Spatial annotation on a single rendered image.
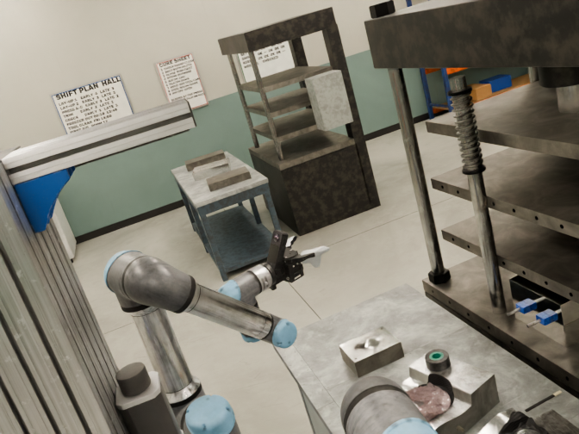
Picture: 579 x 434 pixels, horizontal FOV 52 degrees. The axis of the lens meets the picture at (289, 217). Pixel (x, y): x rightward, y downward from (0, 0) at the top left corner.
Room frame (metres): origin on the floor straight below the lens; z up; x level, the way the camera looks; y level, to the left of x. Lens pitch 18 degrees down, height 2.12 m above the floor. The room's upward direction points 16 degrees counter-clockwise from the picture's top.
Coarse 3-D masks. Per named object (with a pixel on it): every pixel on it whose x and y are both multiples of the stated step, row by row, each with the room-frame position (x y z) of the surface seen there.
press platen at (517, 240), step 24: (504, 216) 2.38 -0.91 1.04; (456, 240) 2.34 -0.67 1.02; (504, 240) 2.16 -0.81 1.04; (528, 240) 2.10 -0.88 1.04; (552, 240) 2.04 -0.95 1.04; (576, 240) 1.99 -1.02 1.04; (504, 264) 2.03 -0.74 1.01; (528, 264) 1.91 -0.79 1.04; (552, 264) 1.86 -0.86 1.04; (576, 264) 1.82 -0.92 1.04; (552, 288) 1.77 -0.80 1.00; (576, 288) 1.67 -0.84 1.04
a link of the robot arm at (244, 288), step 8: (248, 272) 1.56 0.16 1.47; (232, 280) 1.53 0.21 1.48; (240, 280) 1.53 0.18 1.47; (248, 280) 1.53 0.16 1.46; (256, 280) 1.53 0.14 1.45; (224, 288) 1.50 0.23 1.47; (232, 288) 1.50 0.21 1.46; (240, 288) 1.50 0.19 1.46; (248, 288) 1.51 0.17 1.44; (256, 288) 1.52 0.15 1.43; (232, 296) 1.48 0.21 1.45; (240, 296) 1.49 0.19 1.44; (248, 296) 1.51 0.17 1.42
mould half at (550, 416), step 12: (492, 420) 1.34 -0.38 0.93; (504, 420) 1.32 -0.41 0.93; (540, 420) 1.36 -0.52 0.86; (552, 420) 1.34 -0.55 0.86; (564, 420) 1.33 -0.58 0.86; (480, 432) 1.33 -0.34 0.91; (492, 432) 1.30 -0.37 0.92; (528, 432) 1.25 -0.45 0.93; (552, 432) 1.30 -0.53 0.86; (564, 432) 1.29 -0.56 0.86; (576, 432) 1.28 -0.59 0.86
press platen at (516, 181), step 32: (480, 160) 2.48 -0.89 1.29; (512, 160) 2.36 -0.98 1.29; (544, 160) 2.25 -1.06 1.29; (576, 160) 2.14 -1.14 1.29; (448, 192) 2.32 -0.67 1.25; (512, 192) 2.02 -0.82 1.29; (544, 192) 1.93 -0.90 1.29; (576, 192) 1.85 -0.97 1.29; (544, 224) 1.77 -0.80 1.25; (576, 224) 1.63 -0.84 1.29
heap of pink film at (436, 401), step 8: (432, 384) 1.60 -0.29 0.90; (408, 392) 1.60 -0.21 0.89; (416, 392) 1.58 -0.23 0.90; (424, 392) 1.57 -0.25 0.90; (432, 392) 1.57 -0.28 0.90; (440, 392) 1.55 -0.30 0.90; (416, 400) 1.56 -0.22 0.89; (424, 400) 1.55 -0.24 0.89; (432, 400) 1.53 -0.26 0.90; (440, 400) 1.52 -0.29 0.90; (448, 400) 1.51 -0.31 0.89; (424, 408) 1.47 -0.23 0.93; (432, 408) 1.47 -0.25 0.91; (440, 408) 1.49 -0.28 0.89; (424, 416) 1.44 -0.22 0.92; (432, 416) 1.45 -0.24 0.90
